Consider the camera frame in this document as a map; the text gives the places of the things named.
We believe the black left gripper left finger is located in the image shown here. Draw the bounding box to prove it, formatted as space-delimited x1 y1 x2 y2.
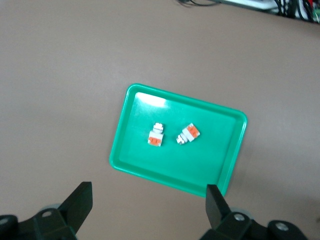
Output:
18 181 93 240

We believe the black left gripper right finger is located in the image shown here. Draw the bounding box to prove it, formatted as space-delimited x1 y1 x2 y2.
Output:
199 184 266 240

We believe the green plastic tray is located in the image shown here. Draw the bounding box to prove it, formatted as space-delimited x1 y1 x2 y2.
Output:
109 83 248 198

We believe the black cable bundle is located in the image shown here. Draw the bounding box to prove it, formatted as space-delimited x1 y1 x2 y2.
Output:
273 0 320 23

